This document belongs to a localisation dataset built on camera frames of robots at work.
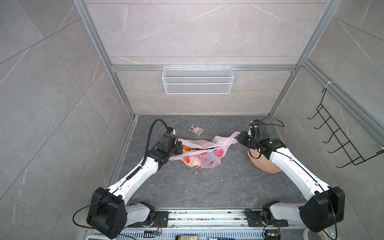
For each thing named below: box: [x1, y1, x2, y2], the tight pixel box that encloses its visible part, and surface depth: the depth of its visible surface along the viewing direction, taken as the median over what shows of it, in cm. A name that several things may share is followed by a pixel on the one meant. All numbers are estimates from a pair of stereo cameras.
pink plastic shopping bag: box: [168, 131, 241, 169], surface depth 83 cm
